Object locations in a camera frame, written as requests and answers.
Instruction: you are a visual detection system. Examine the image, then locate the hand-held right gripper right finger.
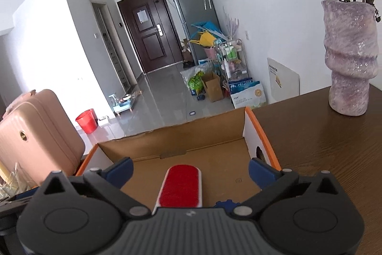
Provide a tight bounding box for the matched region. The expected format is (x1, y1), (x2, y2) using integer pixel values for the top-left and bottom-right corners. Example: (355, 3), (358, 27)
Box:
(231, 157), (347, 220)

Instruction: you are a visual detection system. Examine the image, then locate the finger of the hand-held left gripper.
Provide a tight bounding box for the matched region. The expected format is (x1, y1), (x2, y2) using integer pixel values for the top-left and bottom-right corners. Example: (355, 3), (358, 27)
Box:
(0, 196), (34, 214)

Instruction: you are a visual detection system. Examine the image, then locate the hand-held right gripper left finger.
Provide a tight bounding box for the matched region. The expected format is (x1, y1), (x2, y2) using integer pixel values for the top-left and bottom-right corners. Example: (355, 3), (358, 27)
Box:
(35, 157), (152, 220)

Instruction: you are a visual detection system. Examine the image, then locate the blue ridged cap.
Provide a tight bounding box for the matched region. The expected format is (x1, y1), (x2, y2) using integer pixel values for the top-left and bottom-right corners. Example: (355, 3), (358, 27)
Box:
(213, 199), (243, 210)

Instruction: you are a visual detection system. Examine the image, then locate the red and white lint brush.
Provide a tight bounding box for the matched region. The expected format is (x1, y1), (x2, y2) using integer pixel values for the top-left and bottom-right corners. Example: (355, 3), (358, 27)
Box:
(152, 164), (204, 215)

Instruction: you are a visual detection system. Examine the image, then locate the red cardboard box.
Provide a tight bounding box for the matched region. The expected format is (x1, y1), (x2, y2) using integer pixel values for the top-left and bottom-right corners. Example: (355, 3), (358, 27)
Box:
(74, 106), (283, 215)

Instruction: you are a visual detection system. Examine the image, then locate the clear glass container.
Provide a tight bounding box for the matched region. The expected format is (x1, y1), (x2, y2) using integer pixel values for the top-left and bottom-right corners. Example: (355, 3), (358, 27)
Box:
(0, 162), (34, 199)

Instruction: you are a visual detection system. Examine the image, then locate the red plastic bucket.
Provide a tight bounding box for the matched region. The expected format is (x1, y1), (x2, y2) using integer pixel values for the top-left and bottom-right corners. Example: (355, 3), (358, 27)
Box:
(75, 108), (98, 134)

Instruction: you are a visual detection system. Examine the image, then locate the small pet feeder stand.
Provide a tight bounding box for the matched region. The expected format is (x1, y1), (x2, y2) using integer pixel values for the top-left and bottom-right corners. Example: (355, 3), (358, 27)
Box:
(109, 87), (141, 117)

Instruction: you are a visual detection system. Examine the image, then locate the pink hard suitcase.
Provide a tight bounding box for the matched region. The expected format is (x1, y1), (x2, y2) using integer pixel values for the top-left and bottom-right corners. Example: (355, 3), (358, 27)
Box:
(0, 89), (86, 187)

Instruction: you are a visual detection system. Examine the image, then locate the blue and white sack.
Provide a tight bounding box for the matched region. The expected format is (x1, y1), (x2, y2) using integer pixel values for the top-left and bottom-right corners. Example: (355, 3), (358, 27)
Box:
(228, 79), (267, 109)

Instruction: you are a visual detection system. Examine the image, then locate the white flat panel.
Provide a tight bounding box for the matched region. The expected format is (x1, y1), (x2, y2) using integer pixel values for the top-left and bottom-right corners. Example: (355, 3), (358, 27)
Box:
(267, 57), (300, 104)

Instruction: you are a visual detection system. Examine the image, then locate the brown cardboard carton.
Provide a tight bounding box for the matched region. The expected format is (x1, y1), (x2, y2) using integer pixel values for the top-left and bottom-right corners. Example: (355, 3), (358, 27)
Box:
(201, 71), (224, 103)

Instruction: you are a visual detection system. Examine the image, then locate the green plastic bag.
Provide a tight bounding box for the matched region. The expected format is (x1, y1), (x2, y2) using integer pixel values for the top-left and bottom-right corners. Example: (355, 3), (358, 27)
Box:
(187, 71), (207, 96)

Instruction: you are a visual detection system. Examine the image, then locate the clear storage trolley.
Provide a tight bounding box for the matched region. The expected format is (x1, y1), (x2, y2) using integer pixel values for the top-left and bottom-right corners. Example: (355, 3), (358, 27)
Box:
(218, 39), (250, 86)

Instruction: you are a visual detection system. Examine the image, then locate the grey interior door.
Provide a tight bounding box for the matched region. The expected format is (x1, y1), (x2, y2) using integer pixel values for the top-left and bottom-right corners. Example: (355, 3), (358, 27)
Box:
(91, 1), (132, 92)

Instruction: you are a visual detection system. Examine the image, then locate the purple ceramic vase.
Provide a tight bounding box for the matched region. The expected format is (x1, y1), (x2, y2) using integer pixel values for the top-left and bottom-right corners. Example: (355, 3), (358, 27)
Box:
(321, 0), (382, 116)

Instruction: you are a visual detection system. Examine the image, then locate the dark brown entrance door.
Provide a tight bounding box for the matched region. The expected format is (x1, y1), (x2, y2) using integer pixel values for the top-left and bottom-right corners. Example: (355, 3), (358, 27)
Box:
(117, 0), (184, 74)

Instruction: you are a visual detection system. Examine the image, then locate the grey refrigerator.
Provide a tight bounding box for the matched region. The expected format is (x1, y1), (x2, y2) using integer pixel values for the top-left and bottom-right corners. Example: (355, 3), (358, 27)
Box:
(166, 0), (223, 65)

